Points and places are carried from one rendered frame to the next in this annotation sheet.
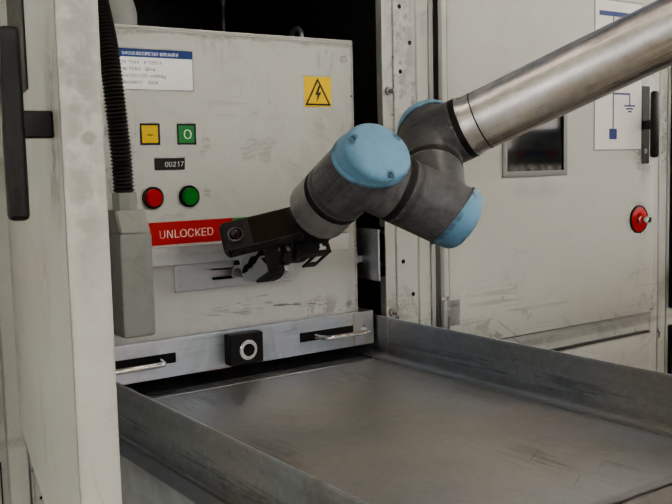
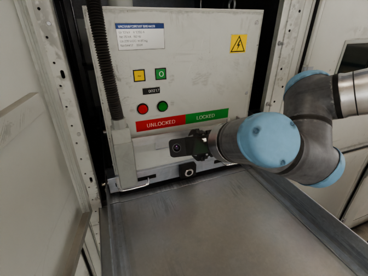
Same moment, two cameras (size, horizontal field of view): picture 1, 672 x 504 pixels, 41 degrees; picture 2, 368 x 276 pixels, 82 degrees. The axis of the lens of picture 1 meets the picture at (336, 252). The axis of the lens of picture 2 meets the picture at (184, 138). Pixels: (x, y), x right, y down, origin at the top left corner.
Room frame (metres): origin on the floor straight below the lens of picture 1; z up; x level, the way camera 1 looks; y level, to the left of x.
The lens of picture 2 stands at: (0.83, 0.01, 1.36)
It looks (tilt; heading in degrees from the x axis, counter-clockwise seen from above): 29 degrees down; 14
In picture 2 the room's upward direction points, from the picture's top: straight up
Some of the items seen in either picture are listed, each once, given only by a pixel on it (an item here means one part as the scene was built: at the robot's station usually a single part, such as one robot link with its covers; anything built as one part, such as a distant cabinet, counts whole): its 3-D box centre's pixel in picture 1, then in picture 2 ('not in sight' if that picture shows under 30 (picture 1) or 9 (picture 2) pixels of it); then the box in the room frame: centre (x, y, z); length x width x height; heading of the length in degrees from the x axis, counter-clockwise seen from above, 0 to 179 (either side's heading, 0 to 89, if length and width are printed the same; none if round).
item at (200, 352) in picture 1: (233, 344); (184, 164); (1.45, 0.17, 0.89); 0.54 x 0.05 x 0.06; 125
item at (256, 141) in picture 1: (232, 188); (185, 101); (1.44, 0.16, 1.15); 0.48 x 0.01 x 0.48; 125
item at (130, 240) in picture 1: (127, 272); (124, 154); (1.26, 0.29, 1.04); 0.08 x 0.05 x 0.17; 35
